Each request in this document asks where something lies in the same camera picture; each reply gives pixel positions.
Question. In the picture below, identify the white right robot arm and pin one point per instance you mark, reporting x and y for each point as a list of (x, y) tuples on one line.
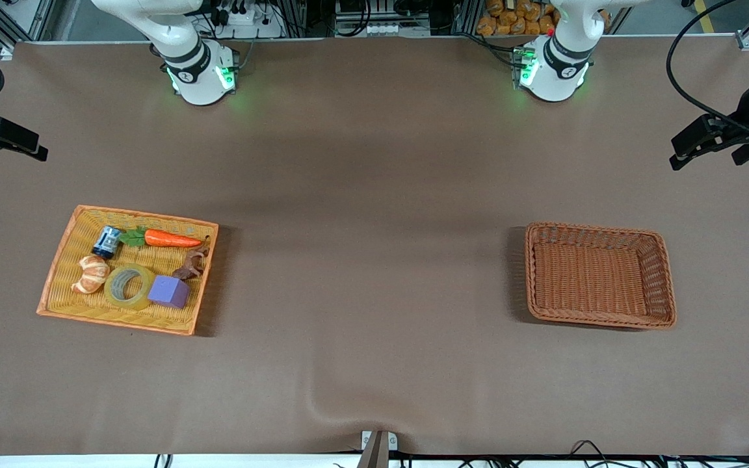
[(196, 68)]

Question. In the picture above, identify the brown toy pretzel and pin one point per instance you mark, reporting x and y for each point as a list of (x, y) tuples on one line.
[(192, 263)]

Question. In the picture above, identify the pile of orange breads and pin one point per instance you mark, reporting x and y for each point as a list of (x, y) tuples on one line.
[(517, 18)]

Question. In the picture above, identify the purple foam cube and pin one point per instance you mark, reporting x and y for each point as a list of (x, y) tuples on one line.
[(168, 291)]

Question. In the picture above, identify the yellow clear tape roll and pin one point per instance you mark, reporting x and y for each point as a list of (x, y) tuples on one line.
[(129, 286)]

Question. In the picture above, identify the white power strip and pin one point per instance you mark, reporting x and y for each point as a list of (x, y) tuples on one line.
[(251, 23), (386, 30)]

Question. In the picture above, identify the orange woven tray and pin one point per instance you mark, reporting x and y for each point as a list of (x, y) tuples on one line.
[(69, 286)]

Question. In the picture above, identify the blue small can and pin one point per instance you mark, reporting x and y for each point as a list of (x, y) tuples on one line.
[(106, 241)]

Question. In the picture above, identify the orange toy carrot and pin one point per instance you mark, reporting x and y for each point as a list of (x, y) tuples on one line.
[(170, 238)]

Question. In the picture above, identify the toy croissant bread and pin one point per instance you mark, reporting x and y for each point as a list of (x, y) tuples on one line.
[(91, 274)]

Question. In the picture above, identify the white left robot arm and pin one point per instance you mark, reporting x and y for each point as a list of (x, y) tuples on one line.
[(553, 71)]

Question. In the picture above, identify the brown wicker basket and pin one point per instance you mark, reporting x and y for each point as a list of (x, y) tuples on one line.
[(599, 279)]

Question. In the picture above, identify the metal table bracket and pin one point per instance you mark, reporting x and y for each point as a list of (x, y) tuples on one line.
[(378, 448)]

